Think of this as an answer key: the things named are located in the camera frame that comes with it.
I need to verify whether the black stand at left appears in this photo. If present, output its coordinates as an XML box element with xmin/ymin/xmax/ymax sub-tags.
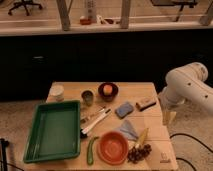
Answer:
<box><xmin>0</xmin><ymin>138</ymin><xmax>9</xmax><ymax>171</ymax></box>

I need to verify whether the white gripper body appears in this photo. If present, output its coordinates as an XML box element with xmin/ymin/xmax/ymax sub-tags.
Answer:
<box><xmin>158</xmin><ymin>87</ymin><xmax>185</xmax><ymax>116</ymax></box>

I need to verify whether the white handled utensil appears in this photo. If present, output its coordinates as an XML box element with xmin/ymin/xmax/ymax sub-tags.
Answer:
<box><xmin>80</xmin><ymin>109</ymin><xmax>111</xmax><ymax>139</ymax></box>

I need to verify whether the metal fork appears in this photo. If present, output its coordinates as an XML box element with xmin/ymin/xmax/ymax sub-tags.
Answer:
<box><xmin>80</xmin><ymin>106</ymin><xmax>106</xmax><ymax>123</ymax></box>

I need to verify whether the red object on shelf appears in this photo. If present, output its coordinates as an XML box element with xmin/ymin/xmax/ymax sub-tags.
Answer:
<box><xmin>79</xmin><ymin>16</ymin><xmax>92</xmax><ymax>25</ymax></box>

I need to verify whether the black floor cable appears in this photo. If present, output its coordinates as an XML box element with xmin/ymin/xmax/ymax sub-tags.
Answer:
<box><xmin>169</xmin><ymin>132</ymin><xmax>213</xmax><ymax>171</ymax></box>

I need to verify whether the white cup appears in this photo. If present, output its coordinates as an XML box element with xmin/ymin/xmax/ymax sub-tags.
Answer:
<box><xmin>50</xmin><ymin>85</ymin><xmax>64</xmax><ymax>101</ymax></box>

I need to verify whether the orange fruit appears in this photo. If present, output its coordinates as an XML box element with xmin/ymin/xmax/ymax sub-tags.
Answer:
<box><xmin>103</xmin><ymin>85</ymin><xmax>112</xmax><ymax>95</ymax></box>

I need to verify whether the yellow corn cob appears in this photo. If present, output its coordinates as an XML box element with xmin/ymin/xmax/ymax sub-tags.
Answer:
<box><xmin>134</xmin><ymin>128</ymin><xmax>149</xmax><ymax>148</ymax></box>

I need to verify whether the bunch of dark grapes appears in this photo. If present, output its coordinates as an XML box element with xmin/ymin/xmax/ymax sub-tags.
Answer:
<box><xmin>127</xmin><ymin>144</ymin><xmax>152</xmax><ymax>164</ymax></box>

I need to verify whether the green plastic tray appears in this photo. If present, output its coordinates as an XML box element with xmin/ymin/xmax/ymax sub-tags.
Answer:
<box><xmin>23</xmin><ymin>100</ymin><xmax>80</xmax><ymax>163</ymax></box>

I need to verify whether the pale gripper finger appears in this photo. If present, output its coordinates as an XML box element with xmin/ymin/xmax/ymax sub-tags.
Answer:
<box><xmin>163</xmin><ymin>110</ymin><xmax>176</xmax><ymax>125</ymax></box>

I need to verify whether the blue folded cloth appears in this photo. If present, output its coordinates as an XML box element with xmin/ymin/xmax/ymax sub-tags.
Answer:
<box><xmin>116</xmin><ymin>120</ymin><xmax>138</xmax><ymax>141</ymax></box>

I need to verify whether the blue sponge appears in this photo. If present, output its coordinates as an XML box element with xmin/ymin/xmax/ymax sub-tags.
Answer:
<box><xmin>115</xmin><ymin>102</ymin><xmax>134</xmax><ymax>118</ymax></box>

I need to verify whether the dark bowl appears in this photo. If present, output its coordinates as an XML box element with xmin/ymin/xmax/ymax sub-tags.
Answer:
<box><xmin>98</xmin><ymin>82</ymin><xmax>118</xmax><ymax>102</ymax></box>

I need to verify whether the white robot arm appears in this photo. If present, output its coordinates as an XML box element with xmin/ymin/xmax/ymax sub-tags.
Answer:
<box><xmin>158</xmin><ymin>62</ymin><xmax>213</xmax><ymax>125</ymax></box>

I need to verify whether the black office chair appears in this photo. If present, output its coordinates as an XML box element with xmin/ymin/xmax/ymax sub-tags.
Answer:
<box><xmin>8</xmin><ymin>0</ymin><xmax>43</xmax><ymax>16</ymax></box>

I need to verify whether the orange bowl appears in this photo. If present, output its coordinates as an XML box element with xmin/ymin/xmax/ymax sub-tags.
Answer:
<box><xmin>97</xmin><ymin>131</ymin><xmax>129</xmax><ymax>165</ymax></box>

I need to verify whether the green chili pepper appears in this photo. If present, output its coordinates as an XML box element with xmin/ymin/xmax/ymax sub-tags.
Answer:
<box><xmin>87</xmin><ymin>136</ymin><xmax>99</xmax><ymax>165</ymax></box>

